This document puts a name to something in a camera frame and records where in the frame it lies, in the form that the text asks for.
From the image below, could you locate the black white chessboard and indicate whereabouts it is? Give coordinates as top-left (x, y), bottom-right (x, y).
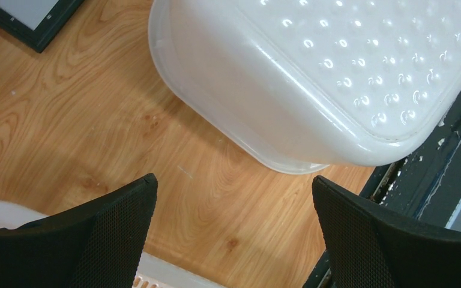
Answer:
top-left (0, 0), bottom-right (84, 53)

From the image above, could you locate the large white plastic tub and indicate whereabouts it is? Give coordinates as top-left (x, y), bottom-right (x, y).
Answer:
top-left (148, 1), bottom-right (461, 175)

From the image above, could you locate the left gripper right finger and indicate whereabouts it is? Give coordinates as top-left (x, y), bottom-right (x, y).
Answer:
top-left (312, 176), bottom-right (461, 287)

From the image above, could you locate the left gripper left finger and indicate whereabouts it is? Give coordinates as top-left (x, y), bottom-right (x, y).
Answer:
top-left (0, 173), bottom-right (158, 287)

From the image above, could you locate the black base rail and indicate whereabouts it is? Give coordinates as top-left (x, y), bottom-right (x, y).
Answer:
top-left (304, 91), bottom-right (461, 287)

